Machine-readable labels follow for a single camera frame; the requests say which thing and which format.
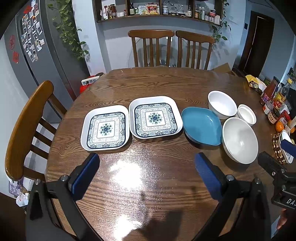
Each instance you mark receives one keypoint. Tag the dark wooden door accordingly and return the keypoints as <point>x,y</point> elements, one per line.
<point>257,45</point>

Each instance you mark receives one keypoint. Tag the hanging green vine plant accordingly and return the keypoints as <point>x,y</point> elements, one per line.
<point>64,22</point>

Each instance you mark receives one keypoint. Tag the right green vine plant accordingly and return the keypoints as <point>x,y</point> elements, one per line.
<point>218,30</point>

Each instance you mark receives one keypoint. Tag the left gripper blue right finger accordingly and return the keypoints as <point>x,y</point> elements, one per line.
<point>212,176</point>

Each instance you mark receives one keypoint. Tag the orange fruit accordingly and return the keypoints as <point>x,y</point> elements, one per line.
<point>279,127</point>

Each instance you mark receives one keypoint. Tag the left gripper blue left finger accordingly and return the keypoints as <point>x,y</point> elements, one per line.
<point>82,175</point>

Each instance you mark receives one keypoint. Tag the patterned dish on trivet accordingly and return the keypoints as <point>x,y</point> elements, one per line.
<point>285,136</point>

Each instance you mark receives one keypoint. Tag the red lid jar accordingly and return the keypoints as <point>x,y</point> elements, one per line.
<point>284,118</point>

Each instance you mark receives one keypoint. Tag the wooden bead trivet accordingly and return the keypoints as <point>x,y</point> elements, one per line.
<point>276,147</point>

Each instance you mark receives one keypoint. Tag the back left wooden chair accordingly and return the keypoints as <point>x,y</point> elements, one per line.
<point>151,46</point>

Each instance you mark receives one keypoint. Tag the yellow cap oil bottle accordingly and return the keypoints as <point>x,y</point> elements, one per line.
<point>282,94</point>

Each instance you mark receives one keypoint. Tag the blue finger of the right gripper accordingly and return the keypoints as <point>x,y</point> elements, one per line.
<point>288,147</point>
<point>269,164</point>

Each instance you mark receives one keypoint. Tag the red sauce bottle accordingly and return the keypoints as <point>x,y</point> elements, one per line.
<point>269,91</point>

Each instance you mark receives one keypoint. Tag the wooden chair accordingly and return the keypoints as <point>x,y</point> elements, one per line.
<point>25,130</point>
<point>151,46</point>
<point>194,49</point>

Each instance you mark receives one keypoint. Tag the large white bowl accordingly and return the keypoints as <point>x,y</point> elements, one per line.
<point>239,141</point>

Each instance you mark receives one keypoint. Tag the person's right hand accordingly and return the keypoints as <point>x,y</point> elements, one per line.
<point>283,219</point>

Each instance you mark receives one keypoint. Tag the dark wooden wall shelf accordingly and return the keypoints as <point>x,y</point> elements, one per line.
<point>188,10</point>

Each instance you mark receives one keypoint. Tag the back right wooden chair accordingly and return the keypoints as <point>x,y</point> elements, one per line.
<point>194,49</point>

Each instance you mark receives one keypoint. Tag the dark sauce jar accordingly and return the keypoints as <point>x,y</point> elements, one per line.
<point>273,116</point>

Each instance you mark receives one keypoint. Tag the red stool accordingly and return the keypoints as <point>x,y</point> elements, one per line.
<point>83,88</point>

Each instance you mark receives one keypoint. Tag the white power strip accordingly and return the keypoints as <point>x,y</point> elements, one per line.
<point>90,80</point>

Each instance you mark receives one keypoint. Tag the blue square plate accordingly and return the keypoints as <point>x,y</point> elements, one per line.
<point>202,126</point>

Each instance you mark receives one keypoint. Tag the cardboard box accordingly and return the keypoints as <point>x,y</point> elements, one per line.
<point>224,68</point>

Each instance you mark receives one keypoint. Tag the yellow snack bag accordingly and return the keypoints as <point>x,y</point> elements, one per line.
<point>255,83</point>

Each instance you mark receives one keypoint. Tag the grey refrigerator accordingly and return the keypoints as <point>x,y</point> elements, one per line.
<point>37,53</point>

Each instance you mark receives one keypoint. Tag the small white ramekin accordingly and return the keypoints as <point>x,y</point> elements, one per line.
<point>246,113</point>

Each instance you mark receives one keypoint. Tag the medium white bowl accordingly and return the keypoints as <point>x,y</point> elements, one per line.
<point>221,104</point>

